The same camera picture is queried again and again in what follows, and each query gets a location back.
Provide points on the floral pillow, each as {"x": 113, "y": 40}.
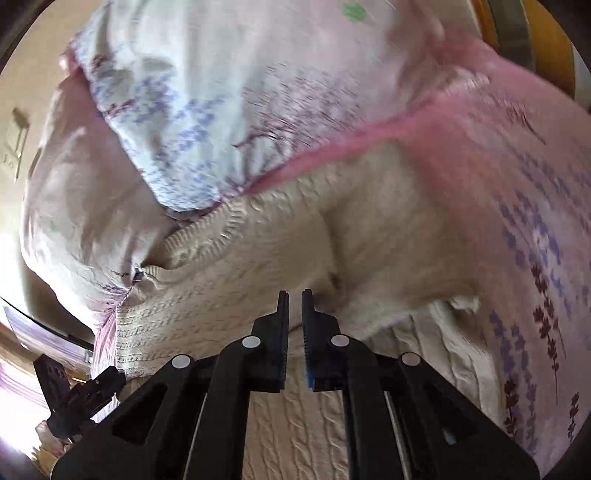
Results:
{"x": 217, "y": 92}

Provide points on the dark furniture edge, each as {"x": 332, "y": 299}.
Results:
{"x": 51, "y": 328}

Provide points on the pink floral bed sheet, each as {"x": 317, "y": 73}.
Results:
{"x": 517, "y": 184}

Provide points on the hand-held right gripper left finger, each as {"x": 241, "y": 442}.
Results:
{"x": 278, "y": 350}

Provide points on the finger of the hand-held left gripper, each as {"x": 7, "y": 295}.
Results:
{"x": 107, "y": 381}

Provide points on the pale pink quilt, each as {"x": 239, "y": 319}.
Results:
{"x": 87, "y": 194}

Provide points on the wooden headboard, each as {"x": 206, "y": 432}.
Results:
{"x": 554, "y": 41}

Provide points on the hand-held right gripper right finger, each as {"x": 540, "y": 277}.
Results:
{"x": 310, "y": 355}

